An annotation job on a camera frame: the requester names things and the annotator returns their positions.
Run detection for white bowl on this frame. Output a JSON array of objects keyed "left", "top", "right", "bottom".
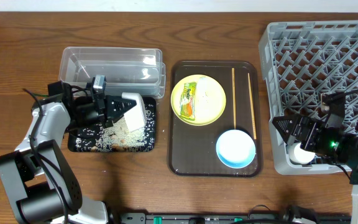
[{"left": 121, "top": 92, "right": 147, "bottom": 132}]

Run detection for white cup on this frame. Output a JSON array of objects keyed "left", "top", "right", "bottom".
[{"left": 287, "top": 142, "right": 315, "bottom": 165}]

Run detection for wooden chopstick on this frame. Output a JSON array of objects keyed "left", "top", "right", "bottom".
[
  {"left": 231, "top": 67, "right": 237, "bottom": 129},
  {"left": 247, "top": 73, "right": 257, "bottom": 140}
]

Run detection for blue bowl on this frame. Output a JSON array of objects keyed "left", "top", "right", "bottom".
[{"left": 216, "top": 129, "right": 256, "bottom": 169}]

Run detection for yellow plate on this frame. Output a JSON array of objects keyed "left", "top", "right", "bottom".
[{"left": 170, "top": 75, "right": 226, "bottom": 126}]

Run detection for green snack wrapper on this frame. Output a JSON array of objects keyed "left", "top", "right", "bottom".
[{"left": 180, "top": 82, "right": 197, "bottom": 121}]

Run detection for white napkin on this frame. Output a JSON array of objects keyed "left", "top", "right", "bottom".
[{"left": 196, "top": 77, "right": 220, "bottom": 108}]

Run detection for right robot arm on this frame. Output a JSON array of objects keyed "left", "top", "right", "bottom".
[{"left": 272, "top": 114, "right": 358, "bottom": 223}]

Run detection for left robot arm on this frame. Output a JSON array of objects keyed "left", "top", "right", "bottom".
[{"left": 0, "top": 81, "right": 138, "bottom": 223}]

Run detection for black waste tray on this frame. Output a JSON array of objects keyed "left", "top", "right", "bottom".
[{"left": 67, "top": 96, "right": 157, "bottom": 153}]

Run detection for grey dishwasher rack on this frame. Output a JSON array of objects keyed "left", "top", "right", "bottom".
[{"left": 258, "top": 20, "right": 358, "bottom": 175}]

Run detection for rice and food scraps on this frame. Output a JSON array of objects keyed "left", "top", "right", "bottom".
[{"left": 73, "top": 108, "right": 155, "bottom": 152}]

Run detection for clear plastic bin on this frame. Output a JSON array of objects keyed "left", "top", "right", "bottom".
[{"left": 59, "top": 47, "right": 166, "bottom": 99}]

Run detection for brown serving tray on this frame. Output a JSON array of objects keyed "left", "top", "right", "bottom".
[{"left": 168, "top": 61, "right": 263, "bottom": 178}]

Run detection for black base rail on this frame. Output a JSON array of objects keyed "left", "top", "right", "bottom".
[{"left": 118, "top": 212, "right": 354, "bottom": 224}]

